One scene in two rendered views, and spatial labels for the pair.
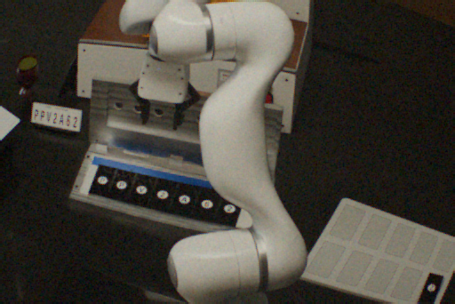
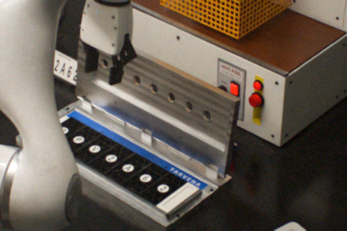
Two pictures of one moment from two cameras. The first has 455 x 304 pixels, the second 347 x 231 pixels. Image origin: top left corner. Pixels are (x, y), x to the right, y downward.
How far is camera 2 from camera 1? 0.99 m
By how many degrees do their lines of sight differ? 25
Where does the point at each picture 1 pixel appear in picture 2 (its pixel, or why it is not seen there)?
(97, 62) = not seen: hidden behind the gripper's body
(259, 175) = (23, 84)
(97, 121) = (83, 74)
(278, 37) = not seen: outside the picture
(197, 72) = (201, 58)
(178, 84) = (111, 33)
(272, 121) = (228, 112)
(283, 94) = (272, 99)
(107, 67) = not seen: hidden behind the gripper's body
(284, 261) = (30, 192)
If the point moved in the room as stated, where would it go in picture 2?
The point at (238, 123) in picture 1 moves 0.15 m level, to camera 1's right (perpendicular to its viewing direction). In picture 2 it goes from (8, 20) to (98, 50)
